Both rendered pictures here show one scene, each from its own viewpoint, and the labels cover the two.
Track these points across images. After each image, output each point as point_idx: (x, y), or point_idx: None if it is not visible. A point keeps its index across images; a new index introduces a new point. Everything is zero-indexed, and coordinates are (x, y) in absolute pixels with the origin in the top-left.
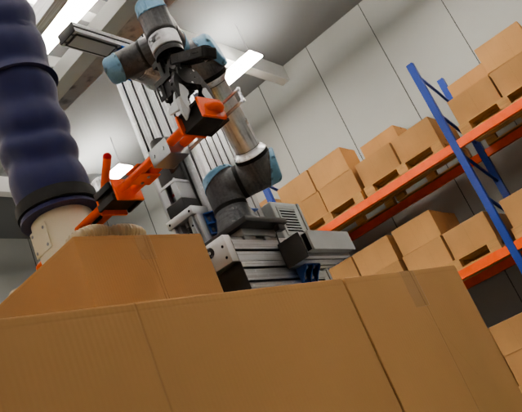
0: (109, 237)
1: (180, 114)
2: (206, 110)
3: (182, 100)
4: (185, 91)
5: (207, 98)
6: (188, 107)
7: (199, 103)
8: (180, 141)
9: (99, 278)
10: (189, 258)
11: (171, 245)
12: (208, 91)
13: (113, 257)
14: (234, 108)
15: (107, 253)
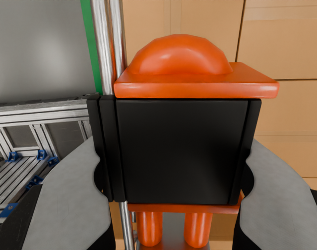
0: (225, 238)
1: (239, 195)
2: (230, 65)
3: (290, 166)
4: (273, 219)
5: (201, 81)
6: (255, 144)
7: (260, 72)
8: (161, 232)
9: (242, 197)
10: (117, 208)
11: (134, 223)
12: (14, 249)
13: (222, 214)
14: (123, 18)
15: (230, 219)
